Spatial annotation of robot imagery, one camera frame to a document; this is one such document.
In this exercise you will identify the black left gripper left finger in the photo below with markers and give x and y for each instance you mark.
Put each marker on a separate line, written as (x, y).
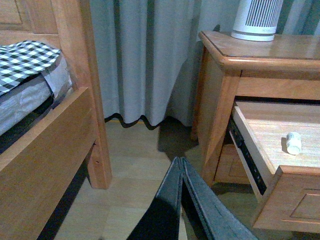
(161, 221)

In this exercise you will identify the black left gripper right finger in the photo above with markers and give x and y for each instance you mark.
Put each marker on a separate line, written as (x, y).
(216, 220)

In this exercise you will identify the wooden drawer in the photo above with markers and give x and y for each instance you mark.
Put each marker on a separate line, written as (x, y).
(287, 186)
(230, 168)

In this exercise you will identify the white medicine bottle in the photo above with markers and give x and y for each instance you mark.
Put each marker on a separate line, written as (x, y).
(293, 143)

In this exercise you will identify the wooden nightstand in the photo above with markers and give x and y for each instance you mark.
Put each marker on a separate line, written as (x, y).
(288, 67)

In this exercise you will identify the grey-green curtain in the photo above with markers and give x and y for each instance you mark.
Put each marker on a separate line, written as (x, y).
(149, 54)

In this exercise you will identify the grey mattress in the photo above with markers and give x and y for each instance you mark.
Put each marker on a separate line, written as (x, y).
(18, 103)

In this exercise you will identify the white slatted air purifier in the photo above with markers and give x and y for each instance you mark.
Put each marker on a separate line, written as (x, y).
(257, 20)

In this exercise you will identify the black white checkered blanket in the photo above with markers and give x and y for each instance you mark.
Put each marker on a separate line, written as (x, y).
(21, 60)

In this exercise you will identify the wooden bed frame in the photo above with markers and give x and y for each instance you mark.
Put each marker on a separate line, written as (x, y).
(38, 168)

